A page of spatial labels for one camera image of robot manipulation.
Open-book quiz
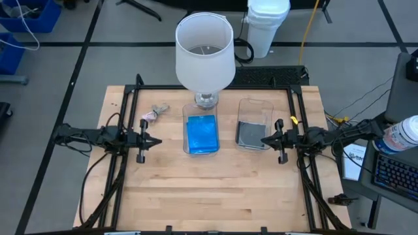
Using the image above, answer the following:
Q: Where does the clear plastic bin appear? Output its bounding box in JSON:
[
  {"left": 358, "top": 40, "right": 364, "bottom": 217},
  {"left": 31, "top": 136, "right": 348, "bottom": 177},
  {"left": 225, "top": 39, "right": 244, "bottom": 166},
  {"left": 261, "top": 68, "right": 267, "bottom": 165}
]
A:
[
  {"left": 234, "top": 97, "right": 275, "bottom": 153},
  {"left": 182, "top": 102, "right": 221, "bottom": 156}
]

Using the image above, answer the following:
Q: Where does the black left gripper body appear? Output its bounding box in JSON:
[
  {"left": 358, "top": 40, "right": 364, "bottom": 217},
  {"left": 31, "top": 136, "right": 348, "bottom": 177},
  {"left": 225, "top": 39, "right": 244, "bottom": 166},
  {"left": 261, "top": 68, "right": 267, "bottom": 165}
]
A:
[{"left": 137, "top": 119, "right": 149, "bottom": 164}]

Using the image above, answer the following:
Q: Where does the yellow cable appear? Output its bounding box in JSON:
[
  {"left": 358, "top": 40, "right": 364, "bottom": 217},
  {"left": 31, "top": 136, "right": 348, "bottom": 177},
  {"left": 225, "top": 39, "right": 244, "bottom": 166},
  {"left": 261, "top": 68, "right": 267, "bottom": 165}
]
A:
[{"left": 297, "top": 0, "right": 321, "bottom": 66}]

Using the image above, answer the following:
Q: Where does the black arm base cable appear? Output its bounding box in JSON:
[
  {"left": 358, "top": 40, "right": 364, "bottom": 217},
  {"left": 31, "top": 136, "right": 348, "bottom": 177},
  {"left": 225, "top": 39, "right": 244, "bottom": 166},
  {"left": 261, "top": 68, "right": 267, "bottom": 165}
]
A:
[{"left": 78, "top": 152, "right": 110, "bottom": 227}]

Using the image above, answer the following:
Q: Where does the blue plastic crate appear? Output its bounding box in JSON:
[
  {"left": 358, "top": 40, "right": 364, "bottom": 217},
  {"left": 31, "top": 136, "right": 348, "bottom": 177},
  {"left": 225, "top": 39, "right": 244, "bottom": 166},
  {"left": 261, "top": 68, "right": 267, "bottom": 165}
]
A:
[
  {"left": 0, "top": 32, "right": 26, "bottom": 76},
  {"left": 0, "top": 0, "right": 63, "bottom": 34}
]

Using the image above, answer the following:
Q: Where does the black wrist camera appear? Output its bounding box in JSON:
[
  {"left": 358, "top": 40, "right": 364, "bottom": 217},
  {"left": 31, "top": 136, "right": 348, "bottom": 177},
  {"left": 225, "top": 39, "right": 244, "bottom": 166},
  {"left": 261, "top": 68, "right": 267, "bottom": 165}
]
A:
[
  {"left": 283, "top": 131, "right": 297, "bottom": 148},
  {"left": 126, "top": 131, "right": 140, "bottom": 148}
]

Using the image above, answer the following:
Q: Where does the black coiled floor cable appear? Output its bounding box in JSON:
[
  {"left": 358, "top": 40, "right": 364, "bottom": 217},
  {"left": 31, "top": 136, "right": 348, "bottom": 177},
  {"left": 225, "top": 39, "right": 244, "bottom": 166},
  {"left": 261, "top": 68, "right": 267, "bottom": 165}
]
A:
[{"left": 233, "top": 9, "right": 255, "bottom": 65}]

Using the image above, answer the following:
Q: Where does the black perforated panel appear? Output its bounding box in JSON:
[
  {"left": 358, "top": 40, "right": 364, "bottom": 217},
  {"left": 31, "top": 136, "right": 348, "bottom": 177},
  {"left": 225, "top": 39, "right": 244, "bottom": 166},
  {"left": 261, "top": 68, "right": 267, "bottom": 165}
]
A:
[{"left": 233, "top": 65, "right": 310, "bottom": 87}]

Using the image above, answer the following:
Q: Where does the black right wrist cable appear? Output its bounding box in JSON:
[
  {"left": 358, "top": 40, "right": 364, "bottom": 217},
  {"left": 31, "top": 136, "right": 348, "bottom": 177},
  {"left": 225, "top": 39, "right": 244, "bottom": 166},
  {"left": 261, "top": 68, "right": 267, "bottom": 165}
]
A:
[{"left": 329, "top": 130, "right": 347, "bottom": 159}]

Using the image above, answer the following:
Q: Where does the white cable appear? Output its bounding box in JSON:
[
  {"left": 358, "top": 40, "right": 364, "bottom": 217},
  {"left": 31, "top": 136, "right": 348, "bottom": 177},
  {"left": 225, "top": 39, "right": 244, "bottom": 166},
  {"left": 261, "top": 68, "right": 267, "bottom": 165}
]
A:
[{"left": 0, "top": 0, "right": 41, "bottom": 52}]

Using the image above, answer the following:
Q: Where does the white printed paper sheet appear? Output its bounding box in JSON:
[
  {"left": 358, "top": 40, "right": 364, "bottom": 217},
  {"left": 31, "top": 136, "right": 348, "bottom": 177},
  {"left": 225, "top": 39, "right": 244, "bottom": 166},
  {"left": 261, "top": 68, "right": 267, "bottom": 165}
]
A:
[{"left": 342, "top": 143, "right": 368, "bottom": 181}]

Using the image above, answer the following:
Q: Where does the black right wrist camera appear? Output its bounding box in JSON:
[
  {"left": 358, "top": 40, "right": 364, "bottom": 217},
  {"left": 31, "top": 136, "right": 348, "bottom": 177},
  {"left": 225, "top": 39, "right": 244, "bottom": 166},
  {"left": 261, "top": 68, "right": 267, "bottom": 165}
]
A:
[{"left": 283, "top": 131, "right": 297, "bottom": 148}]

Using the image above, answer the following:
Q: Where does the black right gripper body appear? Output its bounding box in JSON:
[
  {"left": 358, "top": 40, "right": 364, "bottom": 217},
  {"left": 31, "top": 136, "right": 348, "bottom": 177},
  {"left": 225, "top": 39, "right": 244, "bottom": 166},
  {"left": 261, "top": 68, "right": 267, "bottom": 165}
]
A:
[{"left": 275, "top": 119, "right": 289, "bottom": 165}]

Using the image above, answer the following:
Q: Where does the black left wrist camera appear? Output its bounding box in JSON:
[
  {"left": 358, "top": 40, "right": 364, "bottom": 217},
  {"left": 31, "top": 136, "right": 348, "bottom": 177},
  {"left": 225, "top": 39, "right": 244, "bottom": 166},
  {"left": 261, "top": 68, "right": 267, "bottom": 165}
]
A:
[{"left": 126, "top": 131, "right": 140, "bottom": 148}]

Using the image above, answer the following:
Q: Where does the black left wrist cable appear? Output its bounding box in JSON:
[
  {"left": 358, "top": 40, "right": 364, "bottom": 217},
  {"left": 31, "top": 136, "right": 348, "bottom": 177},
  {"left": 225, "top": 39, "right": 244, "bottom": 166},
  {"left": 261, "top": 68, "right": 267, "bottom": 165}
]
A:
[{"left": 104, "top": 112, "right": 127, "bottom": 131}]

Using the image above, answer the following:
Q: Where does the white plastic bucket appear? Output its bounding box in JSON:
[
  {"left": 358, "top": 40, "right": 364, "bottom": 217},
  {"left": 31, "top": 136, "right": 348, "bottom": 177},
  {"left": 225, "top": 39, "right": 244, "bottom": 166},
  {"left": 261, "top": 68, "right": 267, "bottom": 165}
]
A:
[{"left": 246, "top": 0, "right": 291, "bottom": 59}]

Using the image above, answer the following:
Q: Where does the small crumpled wrapper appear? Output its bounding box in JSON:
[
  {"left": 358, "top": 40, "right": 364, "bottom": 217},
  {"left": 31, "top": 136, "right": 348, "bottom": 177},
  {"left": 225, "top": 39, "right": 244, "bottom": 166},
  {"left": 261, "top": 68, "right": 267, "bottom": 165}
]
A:
[{"left": 151, "top": 103, "right": 171, "bottom": 118}]

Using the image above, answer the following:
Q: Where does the clear jewel case black tray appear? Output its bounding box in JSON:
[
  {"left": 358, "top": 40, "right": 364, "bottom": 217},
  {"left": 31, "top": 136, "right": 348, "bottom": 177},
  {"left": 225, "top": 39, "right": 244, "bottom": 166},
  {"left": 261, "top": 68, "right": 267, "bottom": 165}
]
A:
[{"left": 235, "top": 121, "right": 266, "bottom": 151}]

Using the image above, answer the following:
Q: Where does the black keyboard blue backlight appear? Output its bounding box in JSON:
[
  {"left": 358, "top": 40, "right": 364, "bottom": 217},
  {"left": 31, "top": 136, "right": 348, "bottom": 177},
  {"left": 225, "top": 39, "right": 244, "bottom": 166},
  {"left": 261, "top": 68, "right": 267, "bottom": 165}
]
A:
[{"left": 372, "top": 153, "right": 418, "bottom": 200}]

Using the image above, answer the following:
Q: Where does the dark grey work cart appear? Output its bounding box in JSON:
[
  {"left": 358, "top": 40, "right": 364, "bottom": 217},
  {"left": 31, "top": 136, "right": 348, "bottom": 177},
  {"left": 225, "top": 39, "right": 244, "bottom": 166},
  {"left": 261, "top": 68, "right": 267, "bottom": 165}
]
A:
[{"left": 339, "top": 136, "right": 418, "bottom": 230}]

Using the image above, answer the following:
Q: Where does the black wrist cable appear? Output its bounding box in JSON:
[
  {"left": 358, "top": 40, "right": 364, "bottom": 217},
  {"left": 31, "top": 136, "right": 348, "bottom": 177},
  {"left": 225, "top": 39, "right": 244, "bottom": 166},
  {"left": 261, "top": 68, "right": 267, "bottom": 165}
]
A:
[
  {"left": 329, "top": 130, "right": 347, "bottom": 159},
  {"left": 104, "top": 112, "right": 127, "bottom": 131}
]

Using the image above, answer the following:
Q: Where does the blue plastic disc case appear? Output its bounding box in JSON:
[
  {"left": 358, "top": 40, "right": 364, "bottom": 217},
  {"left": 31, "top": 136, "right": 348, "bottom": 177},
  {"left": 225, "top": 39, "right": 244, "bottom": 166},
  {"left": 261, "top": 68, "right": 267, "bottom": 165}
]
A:
[{"left": 186, "top": 114, "right": 219, "bottom": 155}]

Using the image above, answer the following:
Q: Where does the black aluminium table frame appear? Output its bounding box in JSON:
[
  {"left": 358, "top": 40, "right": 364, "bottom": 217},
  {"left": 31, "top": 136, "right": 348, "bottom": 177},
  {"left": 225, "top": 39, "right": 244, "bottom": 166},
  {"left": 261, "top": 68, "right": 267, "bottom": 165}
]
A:
[{"left": 80, "top": 74, "right": 352, "bottom": 233}]

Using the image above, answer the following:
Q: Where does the black stand leg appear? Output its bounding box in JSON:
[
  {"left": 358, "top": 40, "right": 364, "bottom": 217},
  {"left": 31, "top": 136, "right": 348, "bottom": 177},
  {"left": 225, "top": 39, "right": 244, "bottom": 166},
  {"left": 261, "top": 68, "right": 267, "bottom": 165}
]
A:
[{"left": 115, "top": 0, "right": 163, "bottom": 22}]

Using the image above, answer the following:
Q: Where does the white bottle blue label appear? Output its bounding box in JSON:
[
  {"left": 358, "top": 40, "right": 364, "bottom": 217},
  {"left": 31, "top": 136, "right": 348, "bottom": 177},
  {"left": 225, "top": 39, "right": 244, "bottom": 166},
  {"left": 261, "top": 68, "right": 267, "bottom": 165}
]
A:
[{"left": 372, "top": 114, "right": 418, "bottom": 155}]

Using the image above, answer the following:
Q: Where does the yellow cable connector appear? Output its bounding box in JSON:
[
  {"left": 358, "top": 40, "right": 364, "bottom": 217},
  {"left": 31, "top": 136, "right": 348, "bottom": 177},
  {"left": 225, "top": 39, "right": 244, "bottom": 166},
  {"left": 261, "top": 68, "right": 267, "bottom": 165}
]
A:
[{"left": 326, "top": 114, "right": 351, "bottom": 125}]

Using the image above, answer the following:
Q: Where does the black clamp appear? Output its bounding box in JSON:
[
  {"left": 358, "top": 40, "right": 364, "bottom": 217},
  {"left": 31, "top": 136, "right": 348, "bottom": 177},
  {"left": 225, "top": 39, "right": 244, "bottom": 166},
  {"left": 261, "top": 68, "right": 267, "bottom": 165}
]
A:
[{"left": 327, "top": 193, "right": 359, "bottom": 207}]

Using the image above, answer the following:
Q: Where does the white shade table lamp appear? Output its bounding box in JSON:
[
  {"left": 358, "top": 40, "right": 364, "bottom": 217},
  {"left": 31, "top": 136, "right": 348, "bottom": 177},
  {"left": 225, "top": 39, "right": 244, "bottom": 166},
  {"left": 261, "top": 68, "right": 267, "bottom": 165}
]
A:
[{"left": 175, "top": 12, "right": 236, "bottom": 108}]

